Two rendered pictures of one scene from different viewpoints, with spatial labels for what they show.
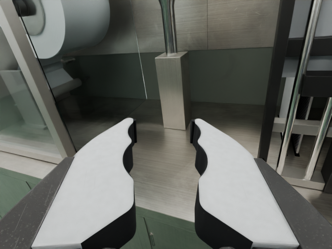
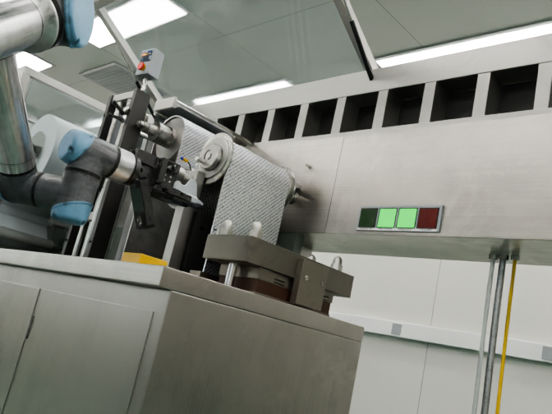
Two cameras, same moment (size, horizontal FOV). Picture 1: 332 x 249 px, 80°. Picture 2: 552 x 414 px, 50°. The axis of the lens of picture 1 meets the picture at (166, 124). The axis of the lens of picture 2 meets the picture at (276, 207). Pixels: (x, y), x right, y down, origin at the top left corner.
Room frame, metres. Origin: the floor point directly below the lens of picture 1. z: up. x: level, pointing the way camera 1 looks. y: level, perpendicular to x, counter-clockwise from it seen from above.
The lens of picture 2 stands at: (-1.08, -1.37, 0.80)
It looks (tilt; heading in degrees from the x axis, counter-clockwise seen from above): 13 degrees up; 20
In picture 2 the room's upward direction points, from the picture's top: 13 degrees clockwise
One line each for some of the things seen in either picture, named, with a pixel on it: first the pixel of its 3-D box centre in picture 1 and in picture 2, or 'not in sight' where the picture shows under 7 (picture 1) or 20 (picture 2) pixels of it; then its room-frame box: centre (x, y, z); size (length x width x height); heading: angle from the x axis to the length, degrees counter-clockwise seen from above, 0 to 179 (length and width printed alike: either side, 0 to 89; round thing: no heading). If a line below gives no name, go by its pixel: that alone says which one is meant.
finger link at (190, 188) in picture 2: not in sight; (190, 191); (0.16, -0.69, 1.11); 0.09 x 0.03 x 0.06; 146
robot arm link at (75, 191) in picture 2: not in sight; (67, 195); (-0.07, -0.53, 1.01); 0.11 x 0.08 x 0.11; 102
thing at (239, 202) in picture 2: not in sight; (249, 220); (0.38, -0.76, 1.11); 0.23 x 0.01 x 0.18; 155
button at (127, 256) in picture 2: not in sight; (144, 262); (0.02, -0.70, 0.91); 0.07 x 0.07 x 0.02; 65
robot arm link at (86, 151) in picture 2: not in sight; (88, 154); (-0.07, -0.55, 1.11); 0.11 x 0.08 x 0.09; 155
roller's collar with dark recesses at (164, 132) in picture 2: not in sight; (162, 135); (0.38, -0.42, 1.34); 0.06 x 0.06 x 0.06; 65
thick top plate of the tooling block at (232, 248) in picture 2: not in sight; (282, 267); (0.37, -0.89, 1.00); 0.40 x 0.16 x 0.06; 155
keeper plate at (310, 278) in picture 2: not in sight; (310, 285); (0.34, -0.98, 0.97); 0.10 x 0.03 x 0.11; 155
